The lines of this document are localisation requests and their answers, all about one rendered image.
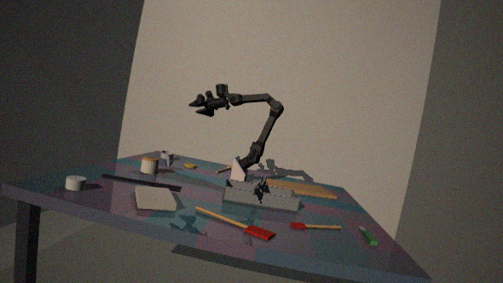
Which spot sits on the beige short cylinder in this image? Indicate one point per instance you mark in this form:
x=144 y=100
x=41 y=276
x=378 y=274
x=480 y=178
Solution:
x=76 y=183

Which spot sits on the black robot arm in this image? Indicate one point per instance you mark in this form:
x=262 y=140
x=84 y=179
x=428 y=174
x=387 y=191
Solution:
x=257 y=148

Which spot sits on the cream cylinder with orange lid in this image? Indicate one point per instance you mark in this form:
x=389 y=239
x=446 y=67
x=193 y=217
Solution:
x=150 y=165

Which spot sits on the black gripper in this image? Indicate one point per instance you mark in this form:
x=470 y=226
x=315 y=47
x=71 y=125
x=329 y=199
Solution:
x=209 y=106

